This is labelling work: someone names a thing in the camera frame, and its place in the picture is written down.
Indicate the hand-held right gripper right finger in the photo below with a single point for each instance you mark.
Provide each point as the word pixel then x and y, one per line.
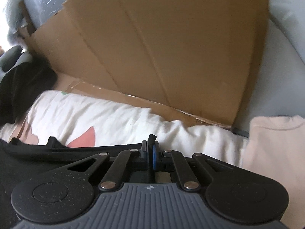
pixel 156 155

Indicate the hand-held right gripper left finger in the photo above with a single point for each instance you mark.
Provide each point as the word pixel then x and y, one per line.
pixel 143 152

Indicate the black cartoon print t-shirt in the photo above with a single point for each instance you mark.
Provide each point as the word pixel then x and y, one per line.
pixel 35 152

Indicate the cream printed bed sheet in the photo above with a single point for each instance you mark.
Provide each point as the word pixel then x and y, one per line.
pixel 131 124

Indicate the brown flattened cardboard box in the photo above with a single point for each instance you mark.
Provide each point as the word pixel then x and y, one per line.
pixel 154 40

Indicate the beige folded shirt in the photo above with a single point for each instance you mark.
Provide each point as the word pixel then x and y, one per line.
pixel 278 152

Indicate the black buttoned garment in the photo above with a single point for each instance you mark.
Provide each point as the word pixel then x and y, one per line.
pixel 28 88

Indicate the grey neck pillow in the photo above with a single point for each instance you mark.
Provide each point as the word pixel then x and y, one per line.
pixel 19 57

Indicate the white fluffy pillow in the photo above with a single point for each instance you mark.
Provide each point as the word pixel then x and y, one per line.
pixel 14 16

